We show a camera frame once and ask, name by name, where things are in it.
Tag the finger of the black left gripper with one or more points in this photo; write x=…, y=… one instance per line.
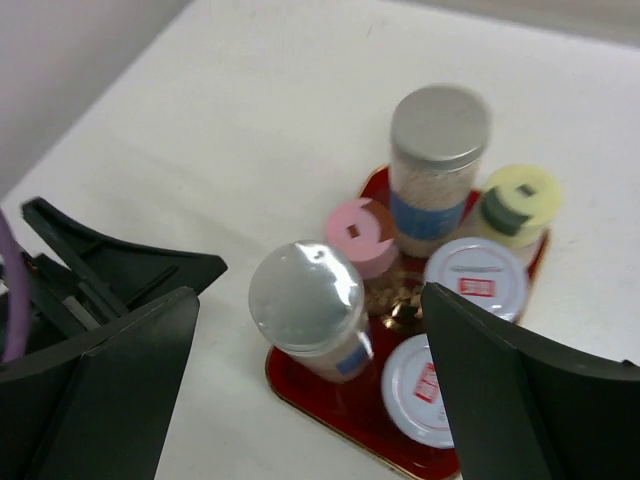
x=106, y=276

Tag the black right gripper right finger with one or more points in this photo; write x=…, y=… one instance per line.
x=522, y=406

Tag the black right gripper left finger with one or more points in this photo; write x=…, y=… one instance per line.
x=98, y=406

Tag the red-white lid sauce jar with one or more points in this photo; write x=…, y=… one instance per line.
x=484, y=273

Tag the yellow cap spice bottle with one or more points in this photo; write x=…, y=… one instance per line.
x=516, y=208

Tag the pink cap spice bottle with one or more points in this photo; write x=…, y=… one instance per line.
x=363, y=230

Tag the tall jar blue label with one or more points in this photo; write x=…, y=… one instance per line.
x=438, y=136

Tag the red lacquer tray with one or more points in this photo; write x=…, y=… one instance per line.
x=354, y=410

